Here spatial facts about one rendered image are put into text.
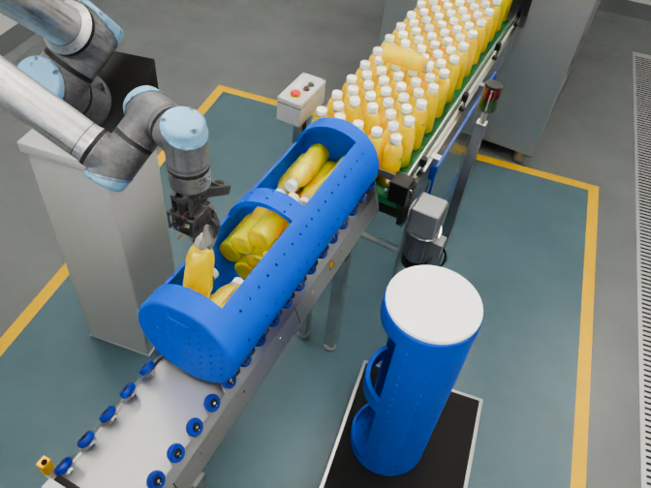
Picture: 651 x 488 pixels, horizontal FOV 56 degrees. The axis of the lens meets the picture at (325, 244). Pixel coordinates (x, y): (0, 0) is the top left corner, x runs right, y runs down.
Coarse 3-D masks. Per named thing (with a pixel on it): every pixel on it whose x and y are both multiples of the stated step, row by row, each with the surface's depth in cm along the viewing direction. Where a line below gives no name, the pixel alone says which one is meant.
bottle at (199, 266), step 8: (192, 248) 150; (192, 256) 150; (200, 256) 149; (208, 256) 150; (192, 264) 150; (200, 264) 150; (208, 264) 151; (184, 272) 154; (192, 272) 151; (200, 272) 151; (208, 272) 152; (184, 280) 154; (192, 280) 152; (200, 280) 152; (208, 280) 154; (192, 288) 154; (200, 288) 154; (208, 288) 156; (208, 296) 159
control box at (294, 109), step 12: (300, 84) 231; (324, 84) 234; (288, 96) 225; (300, 96) 226; (312, 96) 228; (324, 96) 239; (288, 108) 226; (300, 108) 223; (312, 108) 233; (288, 120) 229; (300, 120) 227
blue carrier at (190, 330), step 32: (320, 128) 194; (352, 128) 193; (288, 160) 202; (352, 160) 187; (256, 192) 172; (320, 192) 175; (352, 192) 186; (224, 224) 176; (320, 224) 173; (288, 256) 161; (160, 288) 149; (256, 288) 152; (288, 288) 162; (160, 320) 148; (192, 320) 141; (224, 320) 143; (256, 320) 151; (160, 352) 161; (192, 352) 152; (224, 352) 143
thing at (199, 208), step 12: (204, 192) 134; (180, 204) 133; (192, 204) 134; (204, 204) 139; (168, 216) 137; (180, 216) 134; (192, 216) 136; (204, 216) 138; (180, 228) 138; (192, 228) 136
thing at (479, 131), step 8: (480, 128) 224; (472, 136) 227; (480, 136) 226; (472, 144) 230; (472, 152) 232; (464, 160) 236; (472, 160) 234; (464, 168) 238; (472, 168) 240; (464, 176) 241; (456, 184) 245; (464, 184) 243; (456, 192) 247; (464, 192) 249; (456, 200) 250; (456, 208) 253; (448, 216) 258; (448, 224) 260; (448, 232) 264; (448, 240) 268; (440, 256) 275; (432, 264) 280
